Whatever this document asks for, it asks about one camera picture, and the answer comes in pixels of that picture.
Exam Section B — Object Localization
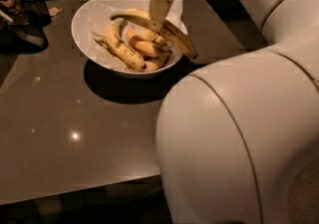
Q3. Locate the left yellow banana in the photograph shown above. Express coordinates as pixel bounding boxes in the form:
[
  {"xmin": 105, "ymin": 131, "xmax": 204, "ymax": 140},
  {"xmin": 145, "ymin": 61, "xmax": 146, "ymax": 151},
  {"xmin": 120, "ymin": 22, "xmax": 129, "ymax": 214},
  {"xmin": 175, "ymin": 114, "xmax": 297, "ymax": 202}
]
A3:
[{"xmin": 94, "ymin": 19, "xmax": 146, "ymax": 71}]

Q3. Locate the dark flat object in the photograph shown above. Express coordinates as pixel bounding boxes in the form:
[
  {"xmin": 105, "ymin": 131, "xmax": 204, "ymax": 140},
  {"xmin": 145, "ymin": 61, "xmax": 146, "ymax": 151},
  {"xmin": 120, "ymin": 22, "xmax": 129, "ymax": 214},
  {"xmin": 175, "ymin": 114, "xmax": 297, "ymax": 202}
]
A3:
[{"xmin": 9, "ymin": 24, "xmax": 49, "ymax": 53}]

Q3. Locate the small crumpled wrapper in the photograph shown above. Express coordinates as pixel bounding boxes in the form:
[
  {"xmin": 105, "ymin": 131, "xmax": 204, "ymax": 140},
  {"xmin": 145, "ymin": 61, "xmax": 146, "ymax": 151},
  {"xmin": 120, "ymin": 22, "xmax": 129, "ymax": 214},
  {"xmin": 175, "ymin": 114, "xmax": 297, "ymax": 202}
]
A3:
[{"xmin": 49, "ymin": 7, "xmax": 62, "ymax": 17}]

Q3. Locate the orange ripe banana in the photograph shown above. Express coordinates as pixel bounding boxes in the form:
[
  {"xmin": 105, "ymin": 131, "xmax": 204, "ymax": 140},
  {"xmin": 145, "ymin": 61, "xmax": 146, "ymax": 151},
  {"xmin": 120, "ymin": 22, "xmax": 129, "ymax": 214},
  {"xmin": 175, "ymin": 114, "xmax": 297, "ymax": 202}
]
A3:
[{"xmin": 126, "ymin": 27, "xmax": 163, "ymax": 58}]

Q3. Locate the long spotted yellow banana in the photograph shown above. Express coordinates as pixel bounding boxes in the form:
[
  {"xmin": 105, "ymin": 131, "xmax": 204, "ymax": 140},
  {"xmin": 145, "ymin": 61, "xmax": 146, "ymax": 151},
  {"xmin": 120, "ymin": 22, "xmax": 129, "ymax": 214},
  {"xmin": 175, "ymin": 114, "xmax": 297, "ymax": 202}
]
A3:
[{"xmin": 110, "ymin": 8, "xmax": 197, "ymax": 59}]

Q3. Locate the white bowl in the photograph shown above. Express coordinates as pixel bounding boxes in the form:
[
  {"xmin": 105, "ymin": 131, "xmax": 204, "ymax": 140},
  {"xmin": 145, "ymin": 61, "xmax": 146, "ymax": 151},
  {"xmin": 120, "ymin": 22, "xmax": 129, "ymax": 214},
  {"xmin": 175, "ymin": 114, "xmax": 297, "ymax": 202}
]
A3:
[{"xmin": 71, "ymin": 0, "xmax": 189, "ymax": 81}]

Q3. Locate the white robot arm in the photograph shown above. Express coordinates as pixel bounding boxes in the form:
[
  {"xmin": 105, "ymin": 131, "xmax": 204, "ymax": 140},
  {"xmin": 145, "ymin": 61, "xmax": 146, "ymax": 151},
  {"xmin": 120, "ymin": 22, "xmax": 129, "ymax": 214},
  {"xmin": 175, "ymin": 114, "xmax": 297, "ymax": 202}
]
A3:
[{"xmin": 157, "ymin": 0, "xmax": 319, "ymax": 224}]

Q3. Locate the white paper liner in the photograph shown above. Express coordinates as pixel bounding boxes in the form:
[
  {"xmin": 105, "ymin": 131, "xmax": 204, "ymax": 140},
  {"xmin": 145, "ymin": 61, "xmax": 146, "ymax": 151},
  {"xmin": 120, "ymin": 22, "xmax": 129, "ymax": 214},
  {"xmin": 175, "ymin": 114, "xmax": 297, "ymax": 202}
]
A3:
[{"xmin": 82, "ymin": 0, "xmax": 182, "ymax": 79}]

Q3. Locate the small bottom banana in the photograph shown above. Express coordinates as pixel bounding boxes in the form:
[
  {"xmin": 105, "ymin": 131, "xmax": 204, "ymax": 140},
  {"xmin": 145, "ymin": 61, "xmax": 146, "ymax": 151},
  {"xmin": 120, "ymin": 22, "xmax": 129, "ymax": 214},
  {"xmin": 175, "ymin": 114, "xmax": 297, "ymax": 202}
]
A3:
[{"xmin": 125, "ymin": 50, "xmax": 173, "ymax": 73}]

